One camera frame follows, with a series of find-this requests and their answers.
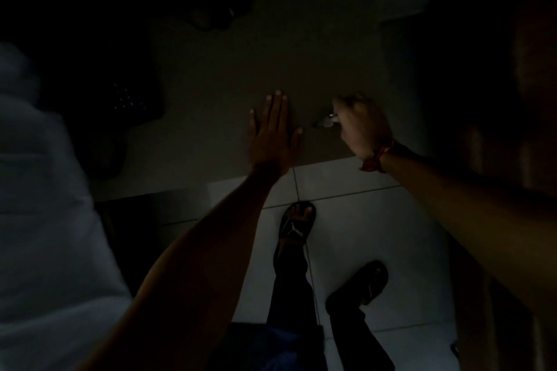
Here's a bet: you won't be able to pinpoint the black slide sandal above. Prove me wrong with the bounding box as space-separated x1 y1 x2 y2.
325 260 389 308
273 201 317 263

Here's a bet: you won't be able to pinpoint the person's right forearm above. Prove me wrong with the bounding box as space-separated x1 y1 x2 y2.
380 142 557 324

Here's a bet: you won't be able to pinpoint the white bedding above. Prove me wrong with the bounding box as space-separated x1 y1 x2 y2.
0 41 134 371

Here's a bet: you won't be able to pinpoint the black perforated box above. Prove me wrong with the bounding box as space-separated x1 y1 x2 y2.
38 63 167 134

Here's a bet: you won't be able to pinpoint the brown wooden door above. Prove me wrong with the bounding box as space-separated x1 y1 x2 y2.
435 0 557 371

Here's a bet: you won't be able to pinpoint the person's black trousers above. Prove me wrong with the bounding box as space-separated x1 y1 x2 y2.
208 245 397 371

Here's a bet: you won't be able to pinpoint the person's left forearm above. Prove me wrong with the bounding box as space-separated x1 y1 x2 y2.
77 166 284 371

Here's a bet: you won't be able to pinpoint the grey cabinet door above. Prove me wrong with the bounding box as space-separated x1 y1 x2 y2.
93 0 431 203

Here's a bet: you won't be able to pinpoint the person's left hand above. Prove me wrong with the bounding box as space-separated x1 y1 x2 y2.
248 89 304 177

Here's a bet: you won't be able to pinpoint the person's right hand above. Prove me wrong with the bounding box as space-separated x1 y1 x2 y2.
332 92 395 162

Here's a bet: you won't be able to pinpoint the red wristband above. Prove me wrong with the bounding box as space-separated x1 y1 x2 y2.
360 140 396 174

